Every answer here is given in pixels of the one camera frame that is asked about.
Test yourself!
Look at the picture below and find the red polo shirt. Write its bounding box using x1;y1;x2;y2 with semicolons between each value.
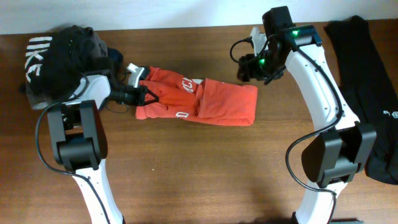
135;67;258;126

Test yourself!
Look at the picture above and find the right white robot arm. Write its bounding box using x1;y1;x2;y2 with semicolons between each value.
237;6;376;224

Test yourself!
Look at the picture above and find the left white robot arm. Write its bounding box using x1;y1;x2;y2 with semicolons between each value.
44;63;159;223

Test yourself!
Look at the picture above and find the navy folded shirt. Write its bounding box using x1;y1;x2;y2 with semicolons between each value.
107;47;124;66

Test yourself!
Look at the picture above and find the grey folded shirt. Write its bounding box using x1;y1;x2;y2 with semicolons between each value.
25;30;109;111

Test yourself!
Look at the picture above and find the black garment at right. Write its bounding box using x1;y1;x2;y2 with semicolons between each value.
325;16;397;185

